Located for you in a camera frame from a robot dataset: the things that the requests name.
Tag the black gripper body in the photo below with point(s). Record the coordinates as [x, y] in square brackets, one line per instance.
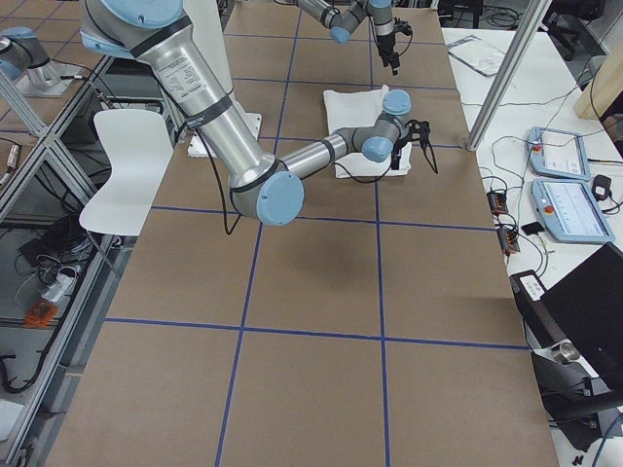
[384, 47]
[399, 148]

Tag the white long-sleeve printed shirt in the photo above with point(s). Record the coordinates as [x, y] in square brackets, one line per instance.
[361, 109]

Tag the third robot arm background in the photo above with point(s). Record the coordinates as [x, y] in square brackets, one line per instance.
[21, 50]

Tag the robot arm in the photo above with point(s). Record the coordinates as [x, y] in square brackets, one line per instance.
[261, 186]
[342, 25]

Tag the blue teach pendant far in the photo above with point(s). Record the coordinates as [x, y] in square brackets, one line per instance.
[558, 154]

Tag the blue teach pendant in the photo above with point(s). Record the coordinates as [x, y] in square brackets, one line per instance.
[558, 154]
[569, 212]

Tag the blue teach pendant near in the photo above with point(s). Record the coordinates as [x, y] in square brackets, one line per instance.
[569, 212]

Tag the black laptop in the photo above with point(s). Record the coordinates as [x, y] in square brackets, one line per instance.
[584, 307]

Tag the white plastic chair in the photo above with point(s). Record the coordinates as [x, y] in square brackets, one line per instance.
[138, 147]

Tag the white power strip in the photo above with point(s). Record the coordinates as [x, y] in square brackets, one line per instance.
[54, 292]

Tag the orange box on floor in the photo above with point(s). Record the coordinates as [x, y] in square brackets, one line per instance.
[40, 314]

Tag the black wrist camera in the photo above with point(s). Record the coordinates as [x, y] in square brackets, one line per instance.
[401, 26]
[419, 131]

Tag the aluminium frame post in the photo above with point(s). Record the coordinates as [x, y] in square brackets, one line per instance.
[518, 47]

